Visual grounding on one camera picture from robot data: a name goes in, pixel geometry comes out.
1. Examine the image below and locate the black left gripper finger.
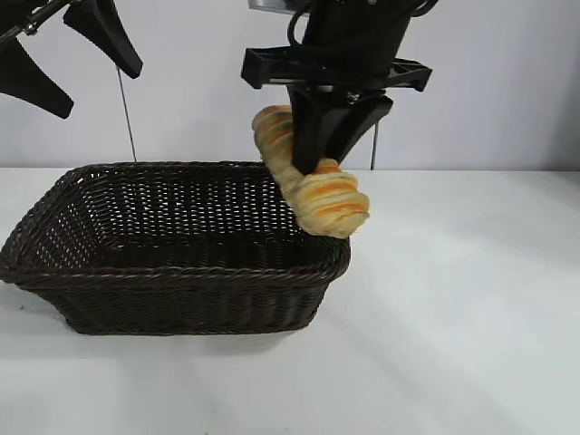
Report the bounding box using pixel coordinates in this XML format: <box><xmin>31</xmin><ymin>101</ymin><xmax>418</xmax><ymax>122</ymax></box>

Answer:
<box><xmin>0</xmin><ymin>34</ymin><xmax>75</xmax><ymax>121</ymax></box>
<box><xmin>62</xmin><ymin>0</ymin><xmax>144</xmax><ymax>80</ymax></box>

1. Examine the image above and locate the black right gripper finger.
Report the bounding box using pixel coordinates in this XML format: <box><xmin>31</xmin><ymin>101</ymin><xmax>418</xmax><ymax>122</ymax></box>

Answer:
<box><xmin>287</xmin><ymin>84</ymin><xmax>339</xmax><ymax>177</ymax></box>
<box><xmin>324</xmin><ymin>92</ymin><xmax>394</xmax><ymax>163</ymax></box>

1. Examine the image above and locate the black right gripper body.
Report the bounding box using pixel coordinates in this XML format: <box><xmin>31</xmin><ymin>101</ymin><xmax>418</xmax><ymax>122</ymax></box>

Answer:
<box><xmin>241</xmin><ymin>0</ymin><xmax>434</xmax><ymax>92</ymax></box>

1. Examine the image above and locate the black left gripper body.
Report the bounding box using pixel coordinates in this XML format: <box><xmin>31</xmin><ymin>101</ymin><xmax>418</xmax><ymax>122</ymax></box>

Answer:
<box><xmin>0</xmin><ymin>0</ymin><xmax>64</xmax><ymax>44</ymax></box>

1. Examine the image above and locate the long striped bread loaf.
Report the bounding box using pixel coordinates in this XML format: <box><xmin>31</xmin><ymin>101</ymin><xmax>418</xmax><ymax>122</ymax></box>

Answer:
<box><xmin>251</xmin><ymin>103</ymin><xmax>372</xmax><ymax>240</ymax></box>

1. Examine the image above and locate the dark brown wicker basket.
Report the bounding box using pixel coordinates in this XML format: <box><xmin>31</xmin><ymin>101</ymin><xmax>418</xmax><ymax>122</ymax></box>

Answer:
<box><xmin>0</xmin><ymin>160</ymin><xmax>353</xmax><ymax>336</ymax></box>

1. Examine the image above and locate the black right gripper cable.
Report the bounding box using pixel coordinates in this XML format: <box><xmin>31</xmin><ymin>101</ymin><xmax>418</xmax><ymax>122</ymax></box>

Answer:
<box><xmin>284</xmin><ymin>5</ymin><xmax>314</xmax><ymax>47</ymax></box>

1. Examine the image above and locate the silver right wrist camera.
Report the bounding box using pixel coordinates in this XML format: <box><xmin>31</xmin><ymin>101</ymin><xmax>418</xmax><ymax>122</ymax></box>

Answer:
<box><xmin>246</xmin><ymin>0</ymin><xmax>303</xmax><ymax>10</ymax></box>

